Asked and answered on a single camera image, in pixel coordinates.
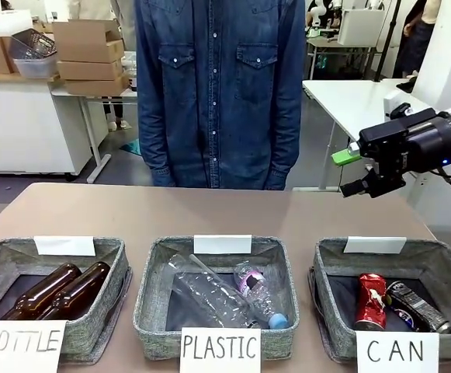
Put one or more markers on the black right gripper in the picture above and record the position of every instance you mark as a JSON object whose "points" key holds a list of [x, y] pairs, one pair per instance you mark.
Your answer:
{"points": [[403, 143]]}

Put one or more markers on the red crushed drink can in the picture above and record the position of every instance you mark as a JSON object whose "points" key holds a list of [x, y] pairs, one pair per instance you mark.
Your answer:
{"points": [[370, 303]]}

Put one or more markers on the dark crushed drink can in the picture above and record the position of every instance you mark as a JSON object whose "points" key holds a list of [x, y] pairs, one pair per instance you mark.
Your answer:
{"points": [[419, 307]]}

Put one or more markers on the small blue-capped plastic bottle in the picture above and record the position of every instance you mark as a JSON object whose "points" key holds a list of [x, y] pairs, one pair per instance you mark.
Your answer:
{"points": [[260, 295]]}

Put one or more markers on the brown glass bottle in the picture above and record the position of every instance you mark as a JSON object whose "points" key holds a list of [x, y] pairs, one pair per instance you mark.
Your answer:
{"points": [[39, 297], [81, 291]]}

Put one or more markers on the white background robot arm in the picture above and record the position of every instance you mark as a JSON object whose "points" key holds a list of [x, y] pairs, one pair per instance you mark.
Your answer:
{"points": [[318, 11]]}

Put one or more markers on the person's right forearm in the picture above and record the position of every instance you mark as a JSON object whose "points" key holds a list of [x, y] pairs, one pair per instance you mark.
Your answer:
{"points": [[153, 147]]}

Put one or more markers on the person's left forearm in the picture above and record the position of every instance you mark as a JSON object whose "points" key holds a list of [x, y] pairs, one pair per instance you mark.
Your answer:
{"points": [[285, 147]]}

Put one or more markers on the grey basket with CAN sign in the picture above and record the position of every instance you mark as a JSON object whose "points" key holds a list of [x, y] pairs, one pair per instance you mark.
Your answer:
{"points": [[322, 295]]}

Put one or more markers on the white CAN paper sign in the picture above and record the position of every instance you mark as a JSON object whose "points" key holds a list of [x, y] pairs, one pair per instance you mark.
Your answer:
{"points": [[397, 351]]}

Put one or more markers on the grey basket with PLASTIC sign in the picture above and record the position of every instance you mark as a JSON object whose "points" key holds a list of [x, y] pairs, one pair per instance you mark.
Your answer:
{"points": [[151, 295]]}

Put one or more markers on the metal mesh basket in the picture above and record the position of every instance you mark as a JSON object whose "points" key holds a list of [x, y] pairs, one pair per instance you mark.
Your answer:
{"points": [[33, 44]]}

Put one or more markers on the grey basket with BOTTLE sign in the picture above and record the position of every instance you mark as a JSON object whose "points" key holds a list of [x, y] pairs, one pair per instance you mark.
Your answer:
{"points": [[0, 256]]}

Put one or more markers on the white side table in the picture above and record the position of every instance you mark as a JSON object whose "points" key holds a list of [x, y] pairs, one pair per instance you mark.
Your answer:
{"points": [[345, 101]]}

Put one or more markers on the blank white card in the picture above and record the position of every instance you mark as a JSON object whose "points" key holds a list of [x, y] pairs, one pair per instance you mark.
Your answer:
{"points": [[65, 245], [223, 244], [374, 245]]}

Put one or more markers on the grey background table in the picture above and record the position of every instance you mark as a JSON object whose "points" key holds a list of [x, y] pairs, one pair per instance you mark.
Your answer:
{"points": [[341, 48]]}

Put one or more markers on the black tripod pole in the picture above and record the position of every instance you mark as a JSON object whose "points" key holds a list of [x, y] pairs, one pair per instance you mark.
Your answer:
{"points": [[388, 39]]}

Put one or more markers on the background person in dark skirt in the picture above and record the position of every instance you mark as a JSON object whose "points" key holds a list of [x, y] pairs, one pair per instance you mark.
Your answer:
{"points": [[415, 42]]}

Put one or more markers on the white background box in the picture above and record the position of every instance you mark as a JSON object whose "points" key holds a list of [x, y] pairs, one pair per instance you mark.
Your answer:
{"points": [[361, 27]]}

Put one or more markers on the person's denim shirt torso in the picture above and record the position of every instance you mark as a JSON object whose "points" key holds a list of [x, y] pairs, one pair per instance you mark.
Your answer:
{"points": [[217, 97]]}

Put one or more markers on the large clear plastic bottle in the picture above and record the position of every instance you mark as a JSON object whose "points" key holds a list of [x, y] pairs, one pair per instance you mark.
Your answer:
{"points": [[205, 295]]}

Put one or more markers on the white PLASTIC paper sign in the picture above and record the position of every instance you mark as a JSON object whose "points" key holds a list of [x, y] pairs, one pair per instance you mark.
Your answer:
{"points": [[219, 349]]}

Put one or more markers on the white desk with legs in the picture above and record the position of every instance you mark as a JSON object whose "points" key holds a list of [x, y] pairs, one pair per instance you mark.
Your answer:
{"points": [[93, 116]]}

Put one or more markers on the closed cardboard box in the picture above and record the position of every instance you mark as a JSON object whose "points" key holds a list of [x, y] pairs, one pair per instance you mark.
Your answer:
{"points": [[89, 52], [89, 70], [97, 86]]}

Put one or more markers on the open cardboard box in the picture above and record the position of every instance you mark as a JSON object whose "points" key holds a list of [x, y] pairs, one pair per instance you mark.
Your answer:
{"points": [[85, 33]]}

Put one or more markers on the clear plastic bin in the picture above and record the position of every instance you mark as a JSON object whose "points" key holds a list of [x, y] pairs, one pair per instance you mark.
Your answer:
{"points": [[37, 66]]}

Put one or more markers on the small cardboard box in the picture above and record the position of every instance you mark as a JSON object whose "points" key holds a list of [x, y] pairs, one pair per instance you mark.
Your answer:
{"points": [[0, 52]]}

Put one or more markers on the white BOTTLE paper sign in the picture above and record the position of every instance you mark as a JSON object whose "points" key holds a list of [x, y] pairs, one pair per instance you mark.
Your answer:
{"points": [[21, 344]]}

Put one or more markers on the white foam box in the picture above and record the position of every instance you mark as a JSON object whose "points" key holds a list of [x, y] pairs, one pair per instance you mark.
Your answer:
{"points": [[4, 21]]}

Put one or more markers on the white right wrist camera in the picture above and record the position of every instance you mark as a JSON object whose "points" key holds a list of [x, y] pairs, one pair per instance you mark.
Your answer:
{"points": [[394, 103]]}

